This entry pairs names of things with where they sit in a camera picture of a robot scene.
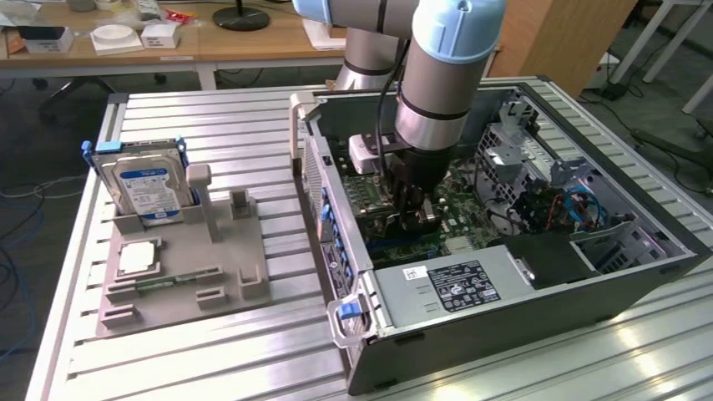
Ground black open PC case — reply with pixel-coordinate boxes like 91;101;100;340
289;81;713;397

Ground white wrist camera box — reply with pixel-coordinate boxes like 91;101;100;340
348;134;387;175

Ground wooden desk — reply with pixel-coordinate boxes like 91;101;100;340
0;0;503;91

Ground white square block round top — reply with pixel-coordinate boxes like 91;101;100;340
89;23;145;56

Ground wooden cabinet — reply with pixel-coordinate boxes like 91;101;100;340
489;0;640;99

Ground white paper stack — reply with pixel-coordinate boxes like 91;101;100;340
303;18;348;51

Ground black wire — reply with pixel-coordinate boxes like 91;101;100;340
472;156;525;235

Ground grey power supply unit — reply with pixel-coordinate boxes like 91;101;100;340
371;244;540;331

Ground green RAM stick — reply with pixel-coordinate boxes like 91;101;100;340
132;269;207;293

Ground blue wire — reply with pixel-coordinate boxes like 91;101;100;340
561;187;608;233

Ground silver CPU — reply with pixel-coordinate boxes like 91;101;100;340
117;241;160;275

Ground white desk frame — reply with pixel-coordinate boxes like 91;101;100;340
609;0;713;114

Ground black round lamp base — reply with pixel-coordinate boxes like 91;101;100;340
212;0;272;33

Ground white box with black lid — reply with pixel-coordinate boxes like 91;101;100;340
16;25;75;54

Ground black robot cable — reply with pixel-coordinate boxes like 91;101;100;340
376;37;411;185

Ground hard disk with blue frame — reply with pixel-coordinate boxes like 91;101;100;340
80;135;193;229

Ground green motherboard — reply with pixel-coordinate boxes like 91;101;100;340
328;141;503;271

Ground beige retention bracket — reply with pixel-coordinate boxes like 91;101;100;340
289;92;320;162

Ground black power connector cluster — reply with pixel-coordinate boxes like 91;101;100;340
512;190;551;233

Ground red wire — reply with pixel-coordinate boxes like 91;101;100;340
543;190;560;230

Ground black power adapter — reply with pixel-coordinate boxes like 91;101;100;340
600;82;632;101

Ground grey parts rack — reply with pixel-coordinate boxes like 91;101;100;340
95;164;275;340

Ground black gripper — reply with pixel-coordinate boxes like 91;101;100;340
384;145;456;214

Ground small white labelled box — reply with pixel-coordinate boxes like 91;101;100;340
139;23;183;50

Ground perforated metal drive cage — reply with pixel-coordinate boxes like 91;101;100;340
477;120;564;206

